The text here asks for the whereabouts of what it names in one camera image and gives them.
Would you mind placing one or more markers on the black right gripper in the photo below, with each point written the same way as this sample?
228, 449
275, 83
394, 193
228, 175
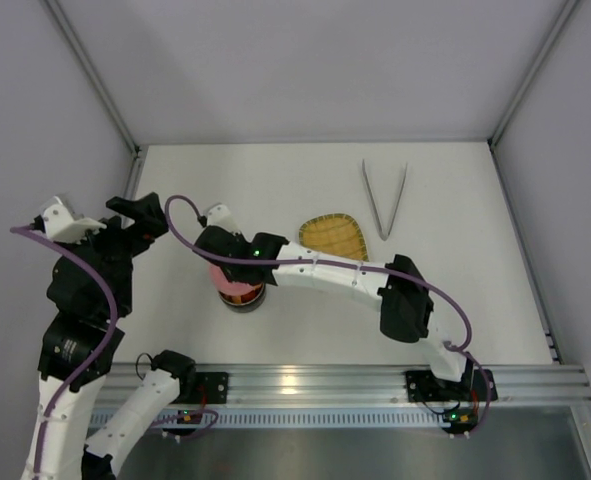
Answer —
220, 255

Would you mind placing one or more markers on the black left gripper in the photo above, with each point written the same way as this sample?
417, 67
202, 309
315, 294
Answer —
126, 226

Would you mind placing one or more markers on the pink round lid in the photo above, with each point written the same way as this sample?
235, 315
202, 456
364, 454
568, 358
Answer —
230, 282

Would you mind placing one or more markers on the stainless steel tongs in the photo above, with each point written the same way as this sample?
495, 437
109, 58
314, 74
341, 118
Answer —
384, 209

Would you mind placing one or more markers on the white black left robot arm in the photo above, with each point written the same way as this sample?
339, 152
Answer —
74, 362

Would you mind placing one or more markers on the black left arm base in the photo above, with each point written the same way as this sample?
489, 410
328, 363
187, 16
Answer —
205, 388

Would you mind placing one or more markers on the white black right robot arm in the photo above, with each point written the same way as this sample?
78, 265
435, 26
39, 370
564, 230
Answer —
395, 290

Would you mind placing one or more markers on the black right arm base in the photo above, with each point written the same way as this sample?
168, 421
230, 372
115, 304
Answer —
423, 386

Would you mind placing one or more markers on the stainless steel round bowl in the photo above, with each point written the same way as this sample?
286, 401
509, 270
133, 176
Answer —
242, 298

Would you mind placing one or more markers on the green bamboo woven tray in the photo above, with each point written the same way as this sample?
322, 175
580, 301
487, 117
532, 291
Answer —
337, 234

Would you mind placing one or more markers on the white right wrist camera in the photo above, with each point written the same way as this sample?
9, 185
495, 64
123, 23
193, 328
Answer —
220, 217

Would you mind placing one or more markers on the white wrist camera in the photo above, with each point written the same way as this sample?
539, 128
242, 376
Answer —
220, 217
60, 223

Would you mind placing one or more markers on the left aluminium frame post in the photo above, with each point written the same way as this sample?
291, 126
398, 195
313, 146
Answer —
62, 23

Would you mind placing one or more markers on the aluminium frame post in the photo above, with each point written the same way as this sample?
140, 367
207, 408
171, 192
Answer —
535, 67
62, 23

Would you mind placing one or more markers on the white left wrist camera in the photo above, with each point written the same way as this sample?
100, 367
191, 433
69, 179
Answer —
60, 223

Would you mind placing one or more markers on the aluminium mounting rail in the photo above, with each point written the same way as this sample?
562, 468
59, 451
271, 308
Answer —
375, 386

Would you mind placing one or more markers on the white slotted cable duct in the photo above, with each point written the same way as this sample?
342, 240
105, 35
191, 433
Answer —
229, 418

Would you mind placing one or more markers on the right aluminium frame post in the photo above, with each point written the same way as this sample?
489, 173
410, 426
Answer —
535, 67

